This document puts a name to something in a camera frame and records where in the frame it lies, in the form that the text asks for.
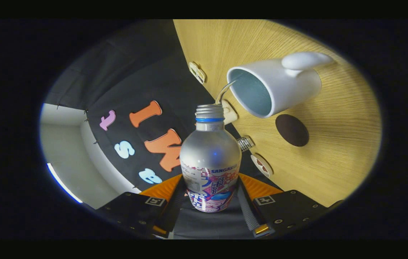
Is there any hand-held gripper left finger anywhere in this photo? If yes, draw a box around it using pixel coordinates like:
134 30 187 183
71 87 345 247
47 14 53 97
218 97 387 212
98 174 184 238

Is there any black backdrop cloth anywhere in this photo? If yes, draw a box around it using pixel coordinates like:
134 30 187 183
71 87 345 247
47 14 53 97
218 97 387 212
44 19 283 240

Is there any clear juice stream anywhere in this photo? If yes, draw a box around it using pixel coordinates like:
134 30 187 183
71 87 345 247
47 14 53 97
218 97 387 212
215 81 236 105

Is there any white divided sauce tray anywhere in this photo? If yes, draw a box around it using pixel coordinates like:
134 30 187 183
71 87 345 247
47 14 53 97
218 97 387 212
188 61 207 85

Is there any long ceiling light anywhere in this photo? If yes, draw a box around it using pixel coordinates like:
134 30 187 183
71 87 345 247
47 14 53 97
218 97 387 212
46 163 83 204

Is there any dark round coaster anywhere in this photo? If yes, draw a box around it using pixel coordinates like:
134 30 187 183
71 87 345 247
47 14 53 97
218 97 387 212
275 114 310 147

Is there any white round plate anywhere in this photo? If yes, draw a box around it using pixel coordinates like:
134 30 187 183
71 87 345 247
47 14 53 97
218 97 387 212
250 154 273 178

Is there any white cup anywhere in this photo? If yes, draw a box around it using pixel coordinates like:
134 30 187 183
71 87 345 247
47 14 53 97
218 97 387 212
227 52 335 119

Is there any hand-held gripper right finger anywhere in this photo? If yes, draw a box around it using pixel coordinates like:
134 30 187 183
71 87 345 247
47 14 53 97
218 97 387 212
238 173 328 238

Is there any silver juice bottle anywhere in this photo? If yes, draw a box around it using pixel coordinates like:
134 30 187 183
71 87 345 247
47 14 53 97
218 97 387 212
179 104 242 213

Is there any metal wire utensil holder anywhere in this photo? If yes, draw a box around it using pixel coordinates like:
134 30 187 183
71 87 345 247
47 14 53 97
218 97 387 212
236 136 255 152

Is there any wooden table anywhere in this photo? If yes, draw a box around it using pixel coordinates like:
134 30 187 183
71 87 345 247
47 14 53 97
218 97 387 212
173 19 382 208

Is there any white toaster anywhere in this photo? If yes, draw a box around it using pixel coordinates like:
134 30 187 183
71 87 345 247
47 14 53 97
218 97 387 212
221 100 239 125

